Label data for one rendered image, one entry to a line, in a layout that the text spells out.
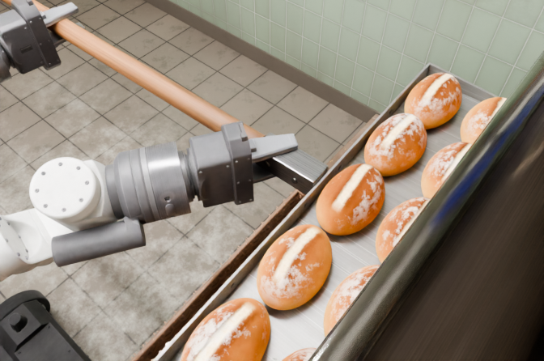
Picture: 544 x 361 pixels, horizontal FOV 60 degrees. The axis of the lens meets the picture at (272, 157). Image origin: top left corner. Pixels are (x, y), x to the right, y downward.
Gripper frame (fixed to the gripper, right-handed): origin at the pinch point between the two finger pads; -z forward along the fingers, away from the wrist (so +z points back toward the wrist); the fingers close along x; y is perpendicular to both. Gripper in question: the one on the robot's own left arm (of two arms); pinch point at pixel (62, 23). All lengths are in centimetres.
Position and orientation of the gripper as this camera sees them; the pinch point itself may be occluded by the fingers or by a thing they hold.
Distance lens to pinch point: 87.0
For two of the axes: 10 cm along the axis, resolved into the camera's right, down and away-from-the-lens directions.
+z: -7.4, 5.1, -4.3
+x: 0.0, 6.5, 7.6
